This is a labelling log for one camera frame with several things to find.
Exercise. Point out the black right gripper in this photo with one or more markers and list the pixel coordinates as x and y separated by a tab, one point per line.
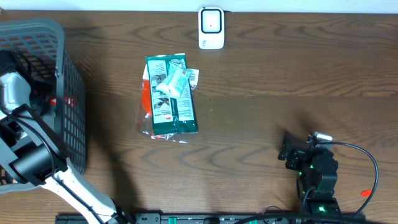
288	152

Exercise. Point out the green grip gloves package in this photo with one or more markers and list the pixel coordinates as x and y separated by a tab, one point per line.
169	115

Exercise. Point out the mint green wipes pack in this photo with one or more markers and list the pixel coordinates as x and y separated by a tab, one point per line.
177	79

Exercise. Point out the red dustpan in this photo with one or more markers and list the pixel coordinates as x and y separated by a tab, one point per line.
143	122

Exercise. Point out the red snack stick packet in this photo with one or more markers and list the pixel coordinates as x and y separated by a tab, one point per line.
68	100

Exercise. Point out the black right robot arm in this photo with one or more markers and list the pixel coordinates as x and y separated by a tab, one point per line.
317	172

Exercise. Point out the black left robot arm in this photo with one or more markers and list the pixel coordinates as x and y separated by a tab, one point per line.
42	140

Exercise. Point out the white barcode scanner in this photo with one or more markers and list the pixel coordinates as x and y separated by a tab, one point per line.
211	28

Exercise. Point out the red sticker on table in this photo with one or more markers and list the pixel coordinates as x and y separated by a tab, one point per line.
366	193

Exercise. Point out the grey plastic basket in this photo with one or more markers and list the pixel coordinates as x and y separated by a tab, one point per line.
45	39

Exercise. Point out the black mounting rail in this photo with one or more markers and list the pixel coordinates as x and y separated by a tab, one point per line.
156	218

